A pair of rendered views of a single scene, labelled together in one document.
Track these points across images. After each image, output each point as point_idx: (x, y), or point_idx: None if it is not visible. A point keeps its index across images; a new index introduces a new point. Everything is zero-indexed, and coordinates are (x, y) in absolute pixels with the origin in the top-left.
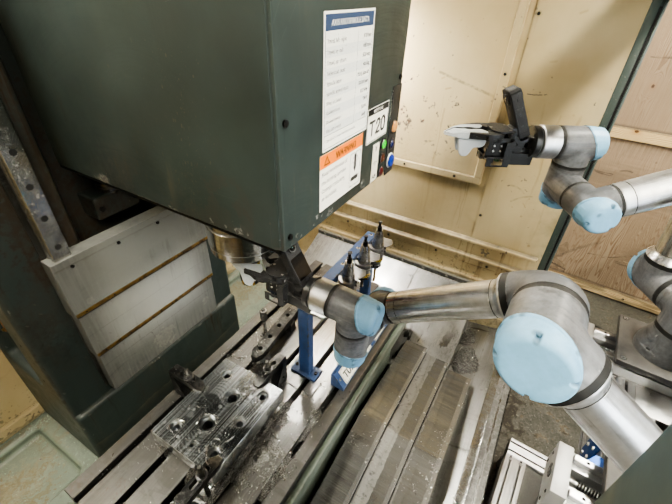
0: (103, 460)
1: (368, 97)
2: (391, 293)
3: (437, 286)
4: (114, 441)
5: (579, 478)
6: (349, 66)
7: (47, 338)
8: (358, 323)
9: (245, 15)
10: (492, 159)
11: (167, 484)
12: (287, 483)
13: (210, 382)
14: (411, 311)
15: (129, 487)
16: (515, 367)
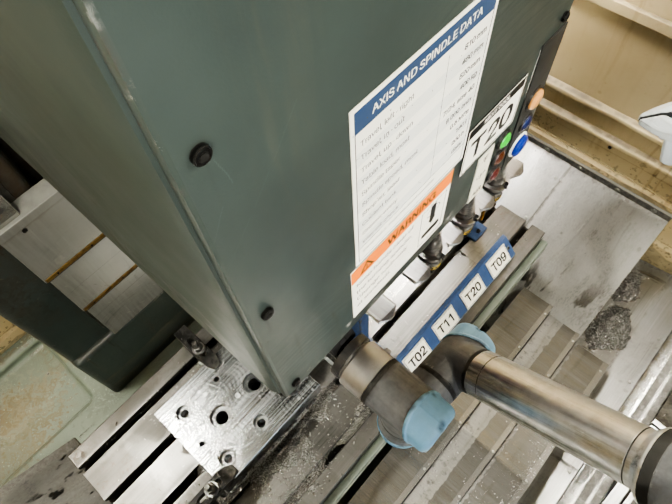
0: (106, 428)
1: (471, 117)
2: (478, 359)
3: (550, 388)
4: (123, 375)
5: None
6: (421, 123)
7: (17, 300)
8: (407, 438)
9: (157, 216)
10: None
11: (177, 472)
12: (316, 498)
13: (226, 357)
14: (500, 408)
15: (136, 467)
16: None
